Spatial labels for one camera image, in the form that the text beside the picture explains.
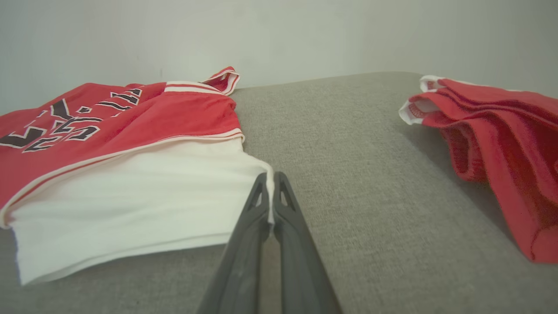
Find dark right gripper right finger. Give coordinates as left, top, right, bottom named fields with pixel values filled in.
left=272, top=171, right=343, bottom=314

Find red shirt with white panel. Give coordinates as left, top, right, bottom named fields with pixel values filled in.
left=0, top=66, right=275, bottom=287

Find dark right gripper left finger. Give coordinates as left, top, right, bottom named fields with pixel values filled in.
left=196, top=172, right=273, bottom=314

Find red shorts with white band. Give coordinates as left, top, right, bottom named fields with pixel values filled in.
left=398, top=75, right=558, bottom=265

